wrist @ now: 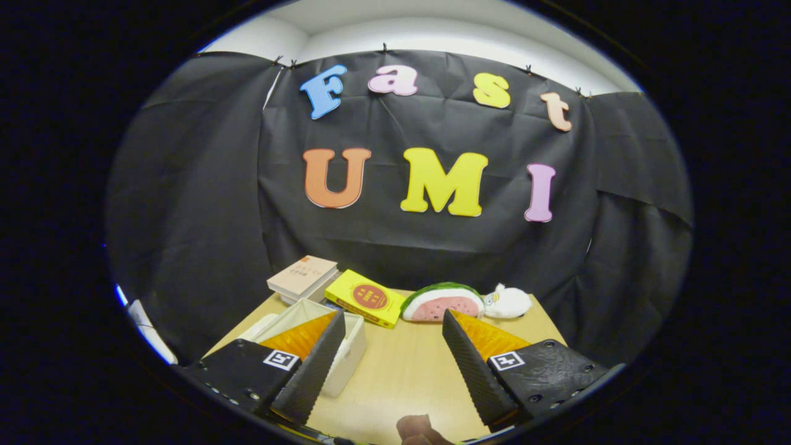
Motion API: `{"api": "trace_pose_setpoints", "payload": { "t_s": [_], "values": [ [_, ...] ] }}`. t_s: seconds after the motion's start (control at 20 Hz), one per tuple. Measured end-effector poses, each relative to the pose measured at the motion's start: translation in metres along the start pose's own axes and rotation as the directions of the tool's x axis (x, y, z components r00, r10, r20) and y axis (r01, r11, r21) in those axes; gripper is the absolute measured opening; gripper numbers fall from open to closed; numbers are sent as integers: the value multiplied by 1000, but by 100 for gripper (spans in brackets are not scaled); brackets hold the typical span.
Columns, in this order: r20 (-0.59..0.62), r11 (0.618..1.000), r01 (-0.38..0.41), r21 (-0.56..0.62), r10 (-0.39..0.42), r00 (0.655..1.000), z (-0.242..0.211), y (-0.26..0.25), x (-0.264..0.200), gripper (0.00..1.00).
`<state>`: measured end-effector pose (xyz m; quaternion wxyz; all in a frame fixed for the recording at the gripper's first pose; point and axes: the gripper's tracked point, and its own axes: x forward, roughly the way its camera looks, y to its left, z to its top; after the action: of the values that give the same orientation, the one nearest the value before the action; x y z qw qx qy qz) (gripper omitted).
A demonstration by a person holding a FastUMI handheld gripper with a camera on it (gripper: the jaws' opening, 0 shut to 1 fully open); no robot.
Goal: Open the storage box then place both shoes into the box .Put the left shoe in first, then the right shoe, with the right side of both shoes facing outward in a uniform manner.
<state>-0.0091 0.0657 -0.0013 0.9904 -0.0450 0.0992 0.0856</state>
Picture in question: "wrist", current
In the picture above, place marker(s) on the grey book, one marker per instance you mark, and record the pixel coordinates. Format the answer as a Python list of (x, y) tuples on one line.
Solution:
[(321, 289)]

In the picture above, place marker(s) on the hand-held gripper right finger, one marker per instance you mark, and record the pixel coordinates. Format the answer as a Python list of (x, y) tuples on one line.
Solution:
[(479, 374)]

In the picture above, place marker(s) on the white storage box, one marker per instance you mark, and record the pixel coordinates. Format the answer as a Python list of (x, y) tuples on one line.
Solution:
[(349, 352)]

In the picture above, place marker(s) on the watermelon slice plush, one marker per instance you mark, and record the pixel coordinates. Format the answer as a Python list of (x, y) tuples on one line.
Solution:
[(442, 304)]

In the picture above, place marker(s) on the yellow book with red circle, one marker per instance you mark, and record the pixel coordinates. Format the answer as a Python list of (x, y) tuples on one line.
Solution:
[(368, 300)]

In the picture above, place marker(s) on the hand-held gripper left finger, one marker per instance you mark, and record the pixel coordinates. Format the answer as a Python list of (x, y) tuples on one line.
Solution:
[(309, 374)]

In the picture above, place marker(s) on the white plush toy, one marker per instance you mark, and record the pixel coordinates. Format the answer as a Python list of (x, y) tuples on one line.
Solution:
[(510, 303)]

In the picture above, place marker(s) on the beige book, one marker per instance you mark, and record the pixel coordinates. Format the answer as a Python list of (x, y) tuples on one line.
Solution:
[(303, 275)]

